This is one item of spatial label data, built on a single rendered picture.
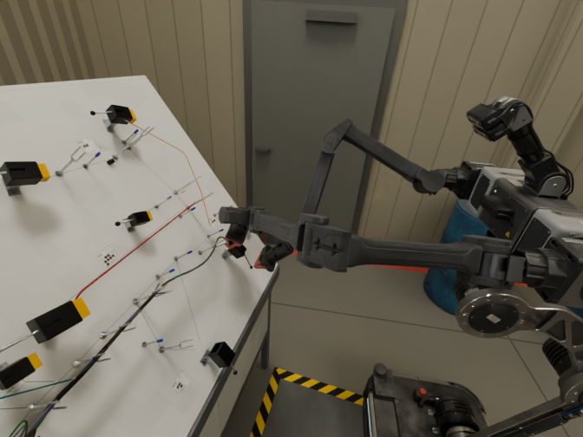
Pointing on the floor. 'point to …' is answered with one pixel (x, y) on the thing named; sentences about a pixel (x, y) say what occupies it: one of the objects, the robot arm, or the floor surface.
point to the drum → (465, 218)
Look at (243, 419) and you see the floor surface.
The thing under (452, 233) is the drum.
